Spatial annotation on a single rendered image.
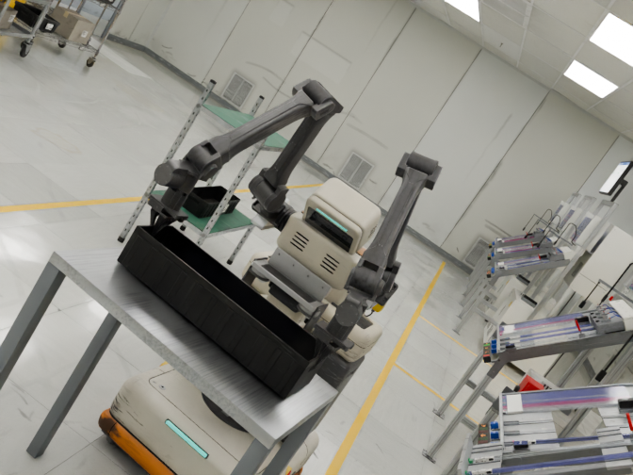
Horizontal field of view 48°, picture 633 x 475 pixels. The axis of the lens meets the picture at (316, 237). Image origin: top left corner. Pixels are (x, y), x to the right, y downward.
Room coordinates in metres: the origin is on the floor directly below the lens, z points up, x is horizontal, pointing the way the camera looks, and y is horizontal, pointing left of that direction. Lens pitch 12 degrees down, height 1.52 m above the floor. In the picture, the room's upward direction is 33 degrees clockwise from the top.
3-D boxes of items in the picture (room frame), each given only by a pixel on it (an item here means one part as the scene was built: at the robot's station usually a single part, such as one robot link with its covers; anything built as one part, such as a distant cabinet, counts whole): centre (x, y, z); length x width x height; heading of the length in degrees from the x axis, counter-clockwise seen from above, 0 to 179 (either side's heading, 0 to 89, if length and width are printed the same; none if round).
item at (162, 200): (1.84, 0.37, 1.00); 0.10 x 0.07 x 0.07; 75
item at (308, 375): (1.75, 0.10, 0.86); 0.57 x 0.17 x 0.11; 75
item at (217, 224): (4.40, 0.69, 0.55); 0.91 x 0.46 x 1.10; 171
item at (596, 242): (7.31, -2.35, 0.95); 1.36 x 0.82 x 1.90; 81
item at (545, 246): (8.74, -2.56, 0.95); 1.37 x 0.82 x 1.90; 81
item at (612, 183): (7.33, -2.21, 2.10); 0.58 x 0.14 x 0.41; 171
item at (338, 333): (1.69, -0.17, 1.00); 0.10 x 0.07 x 0.07; 75
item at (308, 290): (2.19, -0.01, 0.84); 0.28 x 0.16 x 0.22; 75
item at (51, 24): (7.23, 3.64, 0.29); 0.40 x 0.30 x 0.14; 171
